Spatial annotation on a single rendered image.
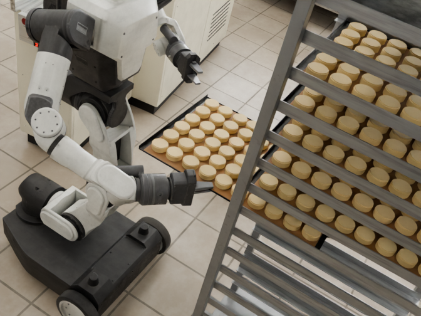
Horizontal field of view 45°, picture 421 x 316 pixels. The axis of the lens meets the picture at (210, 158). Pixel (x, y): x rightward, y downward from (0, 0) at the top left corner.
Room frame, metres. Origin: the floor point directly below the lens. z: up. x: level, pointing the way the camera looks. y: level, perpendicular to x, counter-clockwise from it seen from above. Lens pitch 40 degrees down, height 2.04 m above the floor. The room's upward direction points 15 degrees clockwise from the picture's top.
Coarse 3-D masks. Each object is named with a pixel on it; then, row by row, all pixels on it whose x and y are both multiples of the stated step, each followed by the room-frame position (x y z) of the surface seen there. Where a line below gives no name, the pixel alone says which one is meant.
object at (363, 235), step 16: (272, 176) 1.05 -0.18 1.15; (272, 192) 1.01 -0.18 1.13; (288, 192) 1.00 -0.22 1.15; (304, 208) 0.97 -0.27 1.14; (320, 208) 0.98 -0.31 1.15; (336, 224) 0.94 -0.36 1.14; (352, 224) 0.95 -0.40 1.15; (368, 240) 0.91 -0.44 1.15; (384, 240) 0.92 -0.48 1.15; (384, 256) 0.89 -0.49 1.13; (400, 256) 0.89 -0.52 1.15; (416, 256) 0.90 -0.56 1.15; (416, 272) 0.87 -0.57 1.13
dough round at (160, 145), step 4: (156, 140) 1.17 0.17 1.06; (160, 140) 1.18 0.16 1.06; (164, 140) 1.18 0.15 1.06; (152, 144) 1.15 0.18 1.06; (156, 144) 1.15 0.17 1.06; (160, 144) 1.16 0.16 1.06; (164, 144) 1.16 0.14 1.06; (168, 144) 1.17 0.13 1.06; (152, 148) 1.15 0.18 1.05; (156, 148) 1.14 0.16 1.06; (160, 148) 1.14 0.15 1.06; (164, 148) 1.15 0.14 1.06; (160, 152) 1.14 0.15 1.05
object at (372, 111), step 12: (300, 72) 0.99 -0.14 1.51; (312, 84) 0.98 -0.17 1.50; (324, 84) 0.97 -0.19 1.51; (336, 96) 0.95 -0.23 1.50; (348, 96) 0.95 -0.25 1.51; (360, 108) 0.93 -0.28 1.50; (372, 108) 0.93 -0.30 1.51; (384, 120) 0.92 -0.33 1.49; (396, 120) 0.91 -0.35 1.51; (408, 132) 0.90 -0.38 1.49; (420, 132) 0.89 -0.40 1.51
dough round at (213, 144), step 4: (208, 140) 1.24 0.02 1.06; (212, 140) 1.24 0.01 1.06; (216, 140) 1.25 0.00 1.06; (204, 144) 1.23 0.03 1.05; (208, 144) 1.22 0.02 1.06; (212, 144) 1.23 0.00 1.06; (216, 144) 1.23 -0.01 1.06; (220, 144) 1.24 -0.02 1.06; (208, 148) 1.22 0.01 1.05; (212, 148) 1.21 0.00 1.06; (216, 148) 1.22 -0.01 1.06
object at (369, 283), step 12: (252, 216) 0.98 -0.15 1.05; (276, 228) 0.96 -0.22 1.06; (288, 240) 0.94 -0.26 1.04; (300, 240) 0.93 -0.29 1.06; (312, 252) 0.92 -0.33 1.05; (336, 264) 0.89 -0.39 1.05; (348, 276) 0.88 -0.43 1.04; (360, 276) 0.87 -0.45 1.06; (372, 288) 0.85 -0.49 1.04; (384, 288) 0.85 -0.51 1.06; (396, 300) 0.83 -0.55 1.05; (420, 312) 0.81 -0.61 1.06
